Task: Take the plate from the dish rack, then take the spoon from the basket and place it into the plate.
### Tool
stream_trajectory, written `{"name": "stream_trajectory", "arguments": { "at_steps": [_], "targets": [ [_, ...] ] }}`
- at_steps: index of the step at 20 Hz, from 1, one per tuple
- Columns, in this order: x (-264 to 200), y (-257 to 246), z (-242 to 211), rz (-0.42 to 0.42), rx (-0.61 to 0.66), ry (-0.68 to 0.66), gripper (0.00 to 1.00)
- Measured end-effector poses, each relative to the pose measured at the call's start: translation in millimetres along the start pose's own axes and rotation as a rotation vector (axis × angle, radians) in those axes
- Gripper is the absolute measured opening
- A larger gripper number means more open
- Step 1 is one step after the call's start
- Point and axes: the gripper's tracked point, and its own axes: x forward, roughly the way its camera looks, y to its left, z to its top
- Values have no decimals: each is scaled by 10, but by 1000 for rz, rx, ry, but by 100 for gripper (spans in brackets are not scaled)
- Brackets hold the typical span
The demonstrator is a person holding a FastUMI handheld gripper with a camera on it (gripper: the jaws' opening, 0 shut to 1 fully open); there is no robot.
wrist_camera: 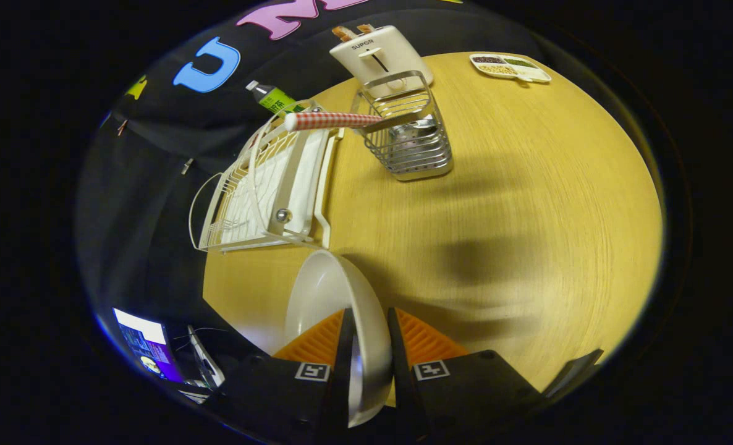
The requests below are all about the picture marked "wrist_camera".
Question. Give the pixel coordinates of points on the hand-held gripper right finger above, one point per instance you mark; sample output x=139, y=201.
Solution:
x=403, y=395

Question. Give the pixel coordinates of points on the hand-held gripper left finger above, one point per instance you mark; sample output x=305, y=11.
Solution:
x=343, y=371

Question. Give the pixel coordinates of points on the white divided bean dish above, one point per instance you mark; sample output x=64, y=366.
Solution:
x=539, y=76

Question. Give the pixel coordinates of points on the white side table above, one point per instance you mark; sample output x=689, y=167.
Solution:
x=209, y=364

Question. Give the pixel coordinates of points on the open laptop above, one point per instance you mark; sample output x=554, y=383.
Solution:
x=147, y=343

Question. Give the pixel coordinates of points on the silver clip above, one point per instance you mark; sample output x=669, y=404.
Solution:
x=187, y=166

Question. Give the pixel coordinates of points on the green label drink bottle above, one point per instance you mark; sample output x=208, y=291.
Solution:
x=277, y=99

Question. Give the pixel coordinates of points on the black backdrop cloth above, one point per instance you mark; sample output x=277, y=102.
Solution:
x=156, y=161

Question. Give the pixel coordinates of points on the white toaster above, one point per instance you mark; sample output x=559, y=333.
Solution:
x=397, y=59

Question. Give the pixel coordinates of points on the toast slice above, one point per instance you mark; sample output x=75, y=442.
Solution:
x=343, y=33
x=365, y=28

